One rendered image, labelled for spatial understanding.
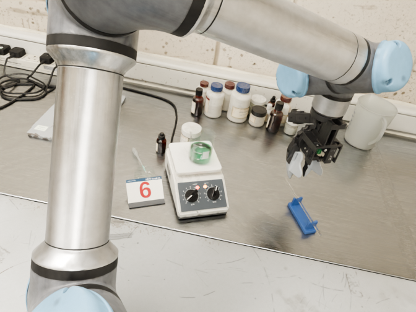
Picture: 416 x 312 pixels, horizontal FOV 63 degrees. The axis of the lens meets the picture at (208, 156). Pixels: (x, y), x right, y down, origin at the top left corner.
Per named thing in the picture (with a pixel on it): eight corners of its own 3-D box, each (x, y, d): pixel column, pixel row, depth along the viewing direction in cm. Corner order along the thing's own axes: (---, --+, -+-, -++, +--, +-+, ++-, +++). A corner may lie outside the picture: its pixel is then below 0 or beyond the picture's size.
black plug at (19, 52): (16, 60, 123) (15, 55, 122) (5, 58, 123) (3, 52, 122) (27, 53, 129) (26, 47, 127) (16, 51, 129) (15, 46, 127)
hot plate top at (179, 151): (222, 171, 87) (223, 169, 86) (176, 176, 83) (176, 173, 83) (210, 142, 95) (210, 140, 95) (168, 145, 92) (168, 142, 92)
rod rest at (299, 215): (316, 233, 86) (320, 223, 84) (304, 234, 85) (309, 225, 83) (298, 203, 93) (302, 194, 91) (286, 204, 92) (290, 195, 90)
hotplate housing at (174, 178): (228, 215, 87) (234, 193, 81) (177, 221, 83) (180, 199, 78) (206, 158, 103) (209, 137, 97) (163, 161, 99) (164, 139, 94)
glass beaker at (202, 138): (215, 156, 90) (220, 131, 85) (205, 171, 86) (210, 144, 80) (190, 148, 92) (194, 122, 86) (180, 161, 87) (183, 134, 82)
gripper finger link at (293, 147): (283, 163, 84) (299, 135, 79) (281, 160, 85) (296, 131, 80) (299, 164, 86) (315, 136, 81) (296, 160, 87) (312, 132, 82)
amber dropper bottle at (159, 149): (167, 149, 103) (168, 130, 99) (163, 155, 101) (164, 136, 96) (158, 147, 103) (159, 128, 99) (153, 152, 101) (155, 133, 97)
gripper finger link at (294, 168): (288, 190, 84) (304, 161, 79) (278, 174, 89) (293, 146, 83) (298, 190, 86) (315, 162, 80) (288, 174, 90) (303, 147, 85)
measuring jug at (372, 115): (385, 163, 113) (409, 126, 103) (348, 157, 113) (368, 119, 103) (370, 130, 127) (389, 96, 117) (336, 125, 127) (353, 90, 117)
